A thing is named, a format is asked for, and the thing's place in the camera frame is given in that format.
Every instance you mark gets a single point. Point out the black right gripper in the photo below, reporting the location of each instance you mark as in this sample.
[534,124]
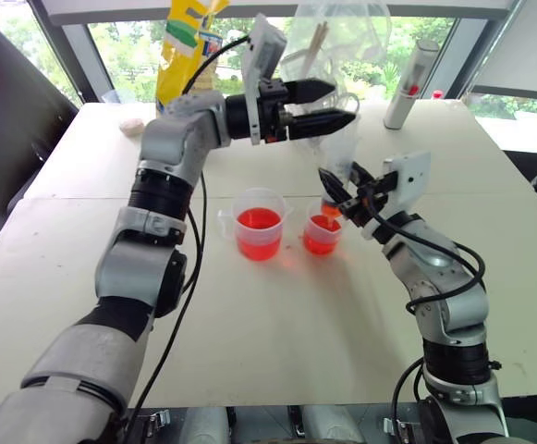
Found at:
[365,205]

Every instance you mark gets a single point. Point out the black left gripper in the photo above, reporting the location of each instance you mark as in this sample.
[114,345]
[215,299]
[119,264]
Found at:
[273,110]

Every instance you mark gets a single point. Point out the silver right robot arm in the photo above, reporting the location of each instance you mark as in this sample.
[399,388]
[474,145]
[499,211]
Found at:
[453,300]

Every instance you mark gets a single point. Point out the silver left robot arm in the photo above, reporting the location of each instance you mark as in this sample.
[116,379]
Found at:
[125,259]

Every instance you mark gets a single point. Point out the empty clear plastic cup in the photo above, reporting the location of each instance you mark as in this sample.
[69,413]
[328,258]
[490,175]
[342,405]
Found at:
[345,102]

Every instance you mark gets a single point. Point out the small cup red liquid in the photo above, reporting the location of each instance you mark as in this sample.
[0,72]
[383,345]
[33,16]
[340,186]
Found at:
[322,236]

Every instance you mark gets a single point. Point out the large measuring cup red liquid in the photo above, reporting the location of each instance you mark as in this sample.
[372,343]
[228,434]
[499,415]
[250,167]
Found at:
[258,226]

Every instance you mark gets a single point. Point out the wooden chopstick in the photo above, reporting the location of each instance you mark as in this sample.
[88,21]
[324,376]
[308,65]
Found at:
[320,44]
[314,46]

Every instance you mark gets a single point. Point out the clear plastic bag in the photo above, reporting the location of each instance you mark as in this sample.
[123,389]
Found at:
[342,41]

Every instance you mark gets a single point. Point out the white cylindrical tube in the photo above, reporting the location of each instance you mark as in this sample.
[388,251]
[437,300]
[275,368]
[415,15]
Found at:
[404,90]

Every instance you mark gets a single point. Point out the yellow snack bag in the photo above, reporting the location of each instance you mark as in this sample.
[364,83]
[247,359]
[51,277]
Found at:
[182,60]

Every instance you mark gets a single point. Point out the pale pink crumpled lump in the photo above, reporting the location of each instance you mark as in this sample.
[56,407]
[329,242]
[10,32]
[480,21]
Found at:
[131,126]

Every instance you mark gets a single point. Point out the silver metal latch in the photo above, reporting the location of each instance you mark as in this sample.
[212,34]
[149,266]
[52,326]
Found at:
[157,420]
[396,425]

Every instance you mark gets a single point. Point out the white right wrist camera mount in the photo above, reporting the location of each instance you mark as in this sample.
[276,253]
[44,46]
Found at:
[409,178]

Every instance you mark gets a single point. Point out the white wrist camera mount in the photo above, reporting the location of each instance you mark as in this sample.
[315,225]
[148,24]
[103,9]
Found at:
[264,53]
[409,178]

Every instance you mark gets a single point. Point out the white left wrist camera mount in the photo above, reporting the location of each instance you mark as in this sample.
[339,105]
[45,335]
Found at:
[264,53]

